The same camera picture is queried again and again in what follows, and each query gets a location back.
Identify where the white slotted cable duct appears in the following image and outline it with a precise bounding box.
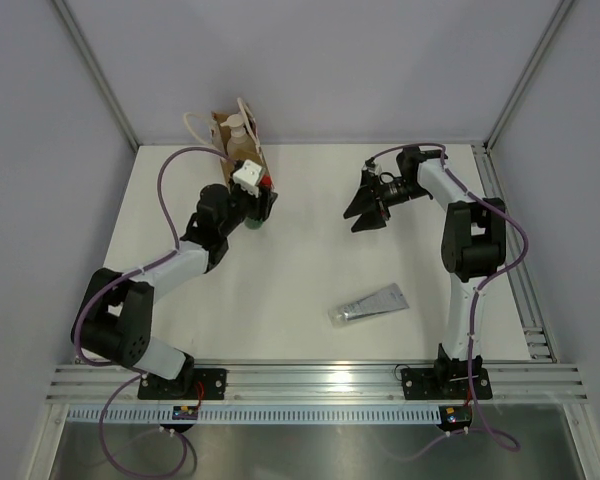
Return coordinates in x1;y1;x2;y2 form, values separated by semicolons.
65;404;474;422

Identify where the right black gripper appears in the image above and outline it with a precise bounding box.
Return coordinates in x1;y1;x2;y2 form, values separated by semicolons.
344;170;429;233

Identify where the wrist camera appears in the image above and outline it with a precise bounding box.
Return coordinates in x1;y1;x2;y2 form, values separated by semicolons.
363;158;382;176
231;159;265;198

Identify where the aluminium frame post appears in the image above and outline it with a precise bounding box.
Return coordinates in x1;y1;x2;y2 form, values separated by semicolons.
49;0;141;153
483;0;577;153

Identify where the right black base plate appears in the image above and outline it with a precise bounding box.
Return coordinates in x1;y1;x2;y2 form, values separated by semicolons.
400;367;493;401

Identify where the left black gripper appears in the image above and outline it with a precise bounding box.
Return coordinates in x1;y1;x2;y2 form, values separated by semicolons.
219;171;276;238

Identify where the green dish soap bottle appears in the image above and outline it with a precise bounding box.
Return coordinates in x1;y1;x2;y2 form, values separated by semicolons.
244;175;275;234

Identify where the right aluminium frame post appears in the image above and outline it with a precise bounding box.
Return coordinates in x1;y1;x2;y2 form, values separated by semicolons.
483;0;577;153

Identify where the right side aluminium rail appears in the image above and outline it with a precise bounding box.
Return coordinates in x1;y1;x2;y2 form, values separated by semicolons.
470;143;556;361

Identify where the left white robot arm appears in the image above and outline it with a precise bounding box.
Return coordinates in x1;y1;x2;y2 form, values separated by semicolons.
71;176;277;399

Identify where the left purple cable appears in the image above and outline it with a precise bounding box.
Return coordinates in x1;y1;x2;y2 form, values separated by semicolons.
72;147;241;475

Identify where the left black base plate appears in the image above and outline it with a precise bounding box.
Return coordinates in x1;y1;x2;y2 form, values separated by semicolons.
137;367;227;401

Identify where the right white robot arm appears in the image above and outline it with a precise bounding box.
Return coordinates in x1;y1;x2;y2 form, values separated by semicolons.
343;144;506;400

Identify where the silver squeeze tube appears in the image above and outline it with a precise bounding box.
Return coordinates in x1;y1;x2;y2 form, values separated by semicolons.
328;283;409;327

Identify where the aluminium mounting rail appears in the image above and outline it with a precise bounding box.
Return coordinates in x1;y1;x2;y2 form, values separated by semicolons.
46;362;587;404

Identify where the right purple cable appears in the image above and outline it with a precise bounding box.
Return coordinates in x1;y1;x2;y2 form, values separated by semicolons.
367;143;532;459

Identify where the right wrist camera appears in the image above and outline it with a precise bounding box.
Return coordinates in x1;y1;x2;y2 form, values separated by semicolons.
363;158;382;176

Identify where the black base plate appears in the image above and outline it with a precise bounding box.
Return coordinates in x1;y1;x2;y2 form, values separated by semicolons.
137;367;227;401
400;367;493;401

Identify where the burlap watermelon canvas bag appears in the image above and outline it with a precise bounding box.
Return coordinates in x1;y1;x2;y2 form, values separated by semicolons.
182;97;273;186

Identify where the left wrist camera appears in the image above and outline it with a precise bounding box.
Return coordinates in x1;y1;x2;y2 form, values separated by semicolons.
231;159;265;198

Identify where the beige pump bottle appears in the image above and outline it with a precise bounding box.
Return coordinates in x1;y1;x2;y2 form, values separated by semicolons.
221;114;256;157

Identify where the purple cable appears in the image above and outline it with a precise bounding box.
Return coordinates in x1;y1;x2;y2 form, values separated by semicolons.
72;147;241;475
367;143;532;459

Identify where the left aluminium frame post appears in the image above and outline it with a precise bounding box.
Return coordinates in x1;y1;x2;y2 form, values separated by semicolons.
49;0;141;153

